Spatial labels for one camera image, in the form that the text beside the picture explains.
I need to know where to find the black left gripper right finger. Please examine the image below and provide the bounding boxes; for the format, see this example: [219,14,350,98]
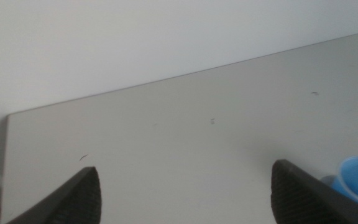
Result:
[270,159,358,224]

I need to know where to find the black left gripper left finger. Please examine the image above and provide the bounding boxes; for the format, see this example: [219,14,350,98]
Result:
[6,166,103,224]

